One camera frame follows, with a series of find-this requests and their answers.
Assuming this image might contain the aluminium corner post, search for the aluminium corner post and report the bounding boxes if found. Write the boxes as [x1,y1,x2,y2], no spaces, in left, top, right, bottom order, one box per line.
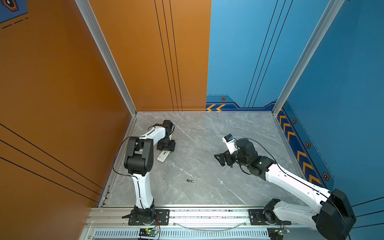
[272,0,345,117]
[75,0,138,117]

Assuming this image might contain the white ventilation grille strip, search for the white ventilation grille strip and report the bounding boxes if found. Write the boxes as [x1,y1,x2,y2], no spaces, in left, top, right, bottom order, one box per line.
[92,228,270,240]

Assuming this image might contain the beige remote control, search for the beige remote control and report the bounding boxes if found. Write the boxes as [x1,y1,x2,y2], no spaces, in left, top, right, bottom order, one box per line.
[157,150,171,163]

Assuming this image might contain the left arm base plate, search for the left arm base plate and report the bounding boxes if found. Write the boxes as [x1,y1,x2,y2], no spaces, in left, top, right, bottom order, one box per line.
[128,208,170,226]

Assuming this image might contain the left aluminium corner post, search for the left aluminium corner post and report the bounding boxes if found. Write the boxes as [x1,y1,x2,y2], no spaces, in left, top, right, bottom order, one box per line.
[75,0,138,117]

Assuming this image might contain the green circuit board left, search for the green circuit board left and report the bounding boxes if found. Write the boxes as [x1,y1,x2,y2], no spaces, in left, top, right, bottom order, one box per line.
[138,228,159,240]

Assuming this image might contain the right aluminium corner post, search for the right aluminium corner post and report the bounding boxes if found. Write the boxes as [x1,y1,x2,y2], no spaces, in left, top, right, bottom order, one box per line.
[272,0,345,117]

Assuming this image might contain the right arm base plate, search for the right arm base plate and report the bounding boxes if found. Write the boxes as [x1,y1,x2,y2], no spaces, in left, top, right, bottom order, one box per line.
[248,209,292,226]

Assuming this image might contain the circuit board right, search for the circuit board right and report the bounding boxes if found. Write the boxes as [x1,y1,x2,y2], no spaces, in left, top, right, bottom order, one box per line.
[267,228,291,240]

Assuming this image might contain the aluminium front rail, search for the aluminium front rail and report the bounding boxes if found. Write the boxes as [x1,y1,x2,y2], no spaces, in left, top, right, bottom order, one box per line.
[85,205,319,229]

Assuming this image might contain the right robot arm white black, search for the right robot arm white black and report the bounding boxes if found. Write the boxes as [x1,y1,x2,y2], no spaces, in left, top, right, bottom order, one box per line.
[214,134,357,240]

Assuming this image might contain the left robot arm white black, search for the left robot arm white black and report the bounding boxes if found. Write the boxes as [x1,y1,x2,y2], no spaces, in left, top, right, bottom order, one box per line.
[112,120,176,226]

